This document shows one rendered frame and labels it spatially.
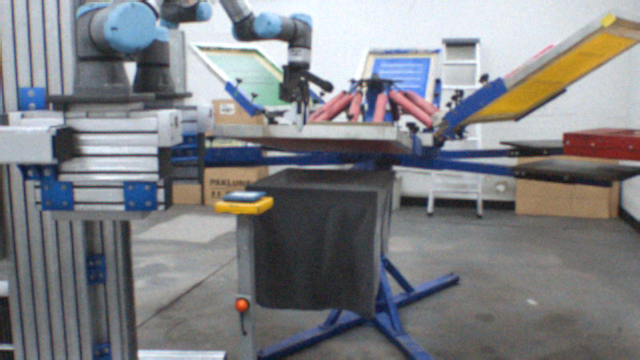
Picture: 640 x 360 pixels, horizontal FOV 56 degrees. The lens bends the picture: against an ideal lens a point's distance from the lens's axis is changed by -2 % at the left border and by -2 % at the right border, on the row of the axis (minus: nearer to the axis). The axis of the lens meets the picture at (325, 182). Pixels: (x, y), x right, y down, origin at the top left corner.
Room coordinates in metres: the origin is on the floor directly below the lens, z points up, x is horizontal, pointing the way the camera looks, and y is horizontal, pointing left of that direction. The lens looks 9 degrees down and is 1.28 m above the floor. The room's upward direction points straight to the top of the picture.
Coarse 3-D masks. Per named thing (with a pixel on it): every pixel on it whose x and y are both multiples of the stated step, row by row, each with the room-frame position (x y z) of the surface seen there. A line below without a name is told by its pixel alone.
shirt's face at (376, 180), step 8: (288, 168) 2.45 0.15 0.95; (296, 168) 2.45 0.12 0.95; (304, 168) 2.45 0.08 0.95; (272, 176) 2.23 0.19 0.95; (280, 176) 2.23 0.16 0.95; (376, 176) 2.23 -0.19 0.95; (384, 176) 2.23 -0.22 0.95; (256, 184) 2.04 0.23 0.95; (264, 184) 2.04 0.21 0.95; (272, 184) 2.04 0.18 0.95; (280, 184) 2.04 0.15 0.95; (288, 184) 2.04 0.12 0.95; (296, 184) 2.04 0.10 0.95; (304, 184) 2.04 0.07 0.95; (368, 184) 2.04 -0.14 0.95; (376, 184) 2.04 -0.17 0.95
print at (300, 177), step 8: (288, 176) 2.22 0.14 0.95; (296, 176) 2.23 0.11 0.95; (304, 176) 2.23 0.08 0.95; (312, 176) 2.23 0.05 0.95; (320, 176) 2.23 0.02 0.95; (328, 176) 2.23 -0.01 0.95; (336, 176) 2.23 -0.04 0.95; (344, 176) 2.23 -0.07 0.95; (352, 176) 2.23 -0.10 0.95; (360, 176) 2.23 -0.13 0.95; (368, 176) 2.23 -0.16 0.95; (312, 184) 2.05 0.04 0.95; (320, 184) 2.05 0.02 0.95; (328, 184) 2.05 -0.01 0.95; (336, 184) 2.05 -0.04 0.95; (344, 184) 2.04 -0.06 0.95; (352, 184) 2.04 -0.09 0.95; (360, 184) 2.05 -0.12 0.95
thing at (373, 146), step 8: (328, 144) 2.17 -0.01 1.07; (336, 144) 2.15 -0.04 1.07; (344, 144) 2.13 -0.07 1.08; (352, 144) 2.12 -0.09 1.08; (360, 144) 2.10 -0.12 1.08; (368, 144) 2.08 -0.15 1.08; (376, 144) 2.07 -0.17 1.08; (384, 144) 2.05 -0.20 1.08; (392, 144) 2.04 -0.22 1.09; (376, 152) 2.55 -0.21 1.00; (384, 152) 2.53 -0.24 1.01; (392, 152) 2.51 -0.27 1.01; (400, 152) 2.48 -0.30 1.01
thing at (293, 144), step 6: (234, 138) 2.01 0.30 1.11; (240, 138) 2.00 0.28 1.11; (246, 138) 1.99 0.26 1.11; (252, 138) 1.98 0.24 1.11; (258, 138) 1.97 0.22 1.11; (264, 138) 1.96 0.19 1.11; (270, 138) 1.95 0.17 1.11; (276, 138) 1.94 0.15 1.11; (282, 138) 1.93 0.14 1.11; (270, 144) 2.30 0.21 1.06; (276, 144) 2.29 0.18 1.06; (282, 144) 2.27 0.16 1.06; (288, 144) 2.26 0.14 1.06; (294, 144) 2.25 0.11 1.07; (300, 144) 2.23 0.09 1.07; (306, 144) 2.22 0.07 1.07; (312, 144) 2.20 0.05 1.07; (318, 144) 2.19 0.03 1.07; (330, 150) 2.61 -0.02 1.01; (336, 150) 2.59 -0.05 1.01; (342, 150) 2.57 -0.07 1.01
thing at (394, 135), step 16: (224, 128) 1.94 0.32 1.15; (240, 128) 1.93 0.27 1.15; (256, 128) 1.91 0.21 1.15; (272, 128) 1.90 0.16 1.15; (288, 128) 1.89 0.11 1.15; (304, 128) 1.88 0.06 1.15; (320, 128) 1.87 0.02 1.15; (336, 128) 1.86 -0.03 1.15; (352, 128) 1.84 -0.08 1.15; (368, 128) 1.83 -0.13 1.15; (384, 128) 1.82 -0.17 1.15; (256, 144) 2.33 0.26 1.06; (400, 144) 2.02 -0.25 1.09
